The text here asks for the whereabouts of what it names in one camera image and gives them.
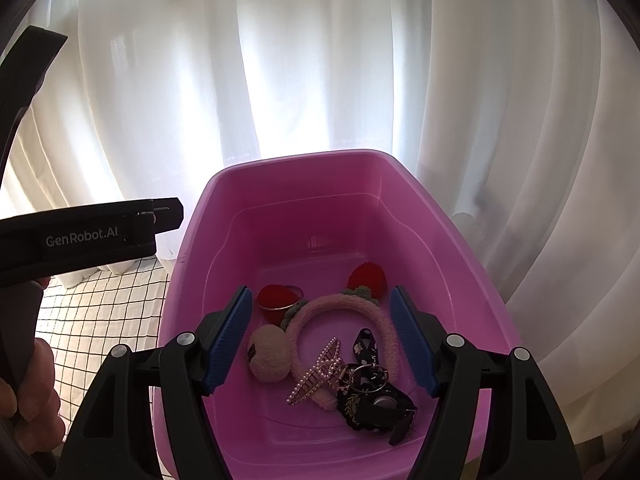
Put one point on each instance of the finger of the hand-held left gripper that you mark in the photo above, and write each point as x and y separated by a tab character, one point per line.
167	215
25	60

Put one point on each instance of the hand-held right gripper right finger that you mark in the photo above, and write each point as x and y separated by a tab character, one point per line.
412	345

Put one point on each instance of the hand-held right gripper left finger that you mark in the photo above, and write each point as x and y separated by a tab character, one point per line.
230	340

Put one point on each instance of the black floral hair clip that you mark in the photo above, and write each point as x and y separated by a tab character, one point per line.
367	345

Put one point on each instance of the black wristwatch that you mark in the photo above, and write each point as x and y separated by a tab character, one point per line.
382	405

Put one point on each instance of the silver bangle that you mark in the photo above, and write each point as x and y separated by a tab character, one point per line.
302	291

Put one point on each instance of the pearl hair claw clip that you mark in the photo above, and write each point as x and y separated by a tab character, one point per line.
315	370

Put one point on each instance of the pink plastic bin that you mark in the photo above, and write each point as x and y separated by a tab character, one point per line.
325	220

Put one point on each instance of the person's left hand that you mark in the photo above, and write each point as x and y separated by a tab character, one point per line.
40	400

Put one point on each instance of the white checked bedsheet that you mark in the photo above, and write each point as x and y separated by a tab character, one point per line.
100	310

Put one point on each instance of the pink fuzzy strawberry headband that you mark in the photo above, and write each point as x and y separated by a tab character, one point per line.
340	305

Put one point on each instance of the white sheer curtain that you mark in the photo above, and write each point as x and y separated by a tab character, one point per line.
325	60

